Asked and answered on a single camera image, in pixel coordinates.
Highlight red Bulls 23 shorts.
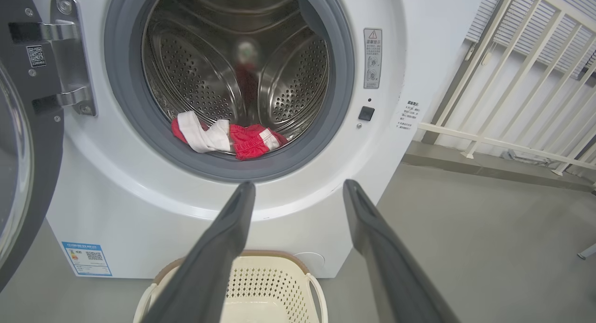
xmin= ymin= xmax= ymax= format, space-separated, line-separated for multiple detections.
xmin=228 ymin=124 xmax=289 ymax=161

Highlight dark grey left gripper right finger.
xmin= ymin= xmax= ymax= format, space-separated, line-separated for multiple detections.
xmin=343 ymin=179 xmax=461 ymax=323

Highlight blue energy label sticker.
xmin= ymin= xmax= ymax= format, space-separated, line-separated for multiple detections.
xmin=61 ymin=242 xmax=113 ymax=277

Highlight grey warning sticker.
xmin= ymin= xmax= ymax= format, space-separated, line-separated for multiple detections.
xmin=363 ymin=28 xmax=383 ymax=89

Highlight steel perforated washer drum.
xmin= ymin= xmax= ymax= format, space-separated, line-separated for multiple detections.
xmin=142 ymin=0 xmax=332 ymax=143

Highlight printed text label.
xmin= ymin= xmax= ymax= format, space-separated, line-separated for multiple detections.
xmin=396 ymin=100 xmax=421 ymax=131

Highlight chrome door hinge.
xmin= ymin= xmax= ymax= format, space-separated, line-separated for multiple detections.
xmin=8 ymin=0 xmax=97 ymax=118

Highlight cream perforated laundry basket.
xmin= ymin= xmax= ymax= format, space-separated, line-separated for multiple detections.
xmin=133 ymin=250 xmax=329 ymax=323

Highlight round white filter cover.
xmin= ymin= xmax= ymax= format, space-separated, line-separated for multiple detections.
xmin=293 ymin=252 xmax=326 ymax=268

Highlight red and white jersey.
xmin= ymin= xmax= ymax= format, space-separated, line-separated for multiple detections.
xmin=171 ymin=111 xmax=231 ymax=154

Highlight QR code label sticker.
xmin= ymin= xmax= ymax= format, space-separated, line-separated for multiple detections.
xmin=26 ymin=44 xmax=47 ymax=68

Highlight round dark-rimmed glass washer door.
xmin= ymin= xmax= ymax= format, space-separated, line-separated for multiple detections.
xmin=0 ymin=0 xmax=65 ymax=293

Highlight cream metal railing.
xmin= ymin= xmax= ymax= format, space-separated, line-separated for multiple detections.
xmin=417 ymin=0 xmax=596 ymax=177

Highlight white slatted window blind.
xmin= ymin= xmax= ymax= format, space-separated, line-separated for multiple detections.
xmin=466 ymin=0 xmax=596 ymax=80

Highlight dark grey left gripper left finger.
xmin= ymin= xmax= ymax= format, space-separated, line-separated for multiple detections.
xmin=142 ymin=181 xmax=257 ymax=323

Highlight white front-load washing machine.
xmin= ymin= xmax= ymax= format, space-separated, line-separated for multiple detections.
xmin=26 ymin=0 xmax=487 ymax=279

